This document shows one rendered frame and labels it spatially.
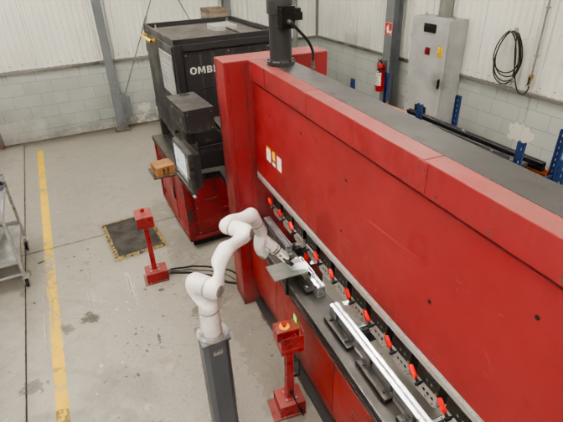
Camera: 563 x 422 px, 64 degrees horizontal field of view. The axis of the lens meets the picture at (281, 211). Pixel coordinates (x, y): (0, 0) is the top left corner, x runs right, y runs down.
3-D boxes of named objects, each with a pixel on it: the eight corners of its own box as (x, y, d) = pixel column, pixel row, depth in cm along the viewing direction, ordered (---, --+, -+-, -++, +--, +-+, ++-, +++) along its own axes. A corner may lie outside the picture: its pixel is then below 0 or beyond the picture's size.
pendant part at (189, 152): (177, 174, 413) (171, 137, 395) (189, 172, 418) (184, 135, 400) (193, 194, 379) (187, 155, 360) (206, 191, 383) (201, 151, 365)
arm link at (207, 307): (210, 319, 259) (205, 287, 246) (185, 309, 267) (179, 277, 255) (223, 306, 267) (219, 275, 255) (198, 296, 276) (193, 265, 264)
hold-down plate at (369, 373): (354, 363, 267) (355, 360, 266) (363, 361, 269) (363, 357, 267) (384, 404, 243) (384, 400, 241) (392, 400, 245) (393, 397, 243)
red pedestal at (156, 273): (142, 275, 487) (127, 208, 445) (166, 269, 495) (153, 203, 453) (146, 286, 471) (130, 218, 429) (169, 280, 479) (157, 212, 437)
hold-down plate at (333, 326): (323, 320, 299) (323, 316, 298) (331, 317, 301) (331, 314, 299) (346, 352, 275) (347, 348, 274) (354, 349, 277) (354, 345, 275)
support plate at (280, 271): (266, 267, 331) (265, 266, 330) (298, 259, 339) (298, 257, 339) (275, 282, 316) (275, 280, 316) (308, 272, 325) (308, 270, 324)
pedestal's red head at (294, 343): (272, 336, 317) (271, 316, 308) (294, 330, 321) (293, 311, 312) (281, 357, 300) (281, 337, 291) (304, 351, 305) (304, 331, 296)
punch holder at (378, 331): (369, 329, 250) (370, 306, 241) (381, 325, 252) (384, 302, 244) (384, 348, 238) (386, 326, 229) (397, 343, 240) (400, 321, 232)
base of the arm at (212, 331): (202, 348, 264) (198, 326, 255) (192, 327, 279) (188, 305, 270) (232, 337, 271) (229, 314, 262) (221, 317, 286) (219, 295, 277)
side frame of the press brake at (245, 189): (237, 289, 462) (213, 56, 346) (312, 268, 490) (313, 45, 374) (245, 305, 442) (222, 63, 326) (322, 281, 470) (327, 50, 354)
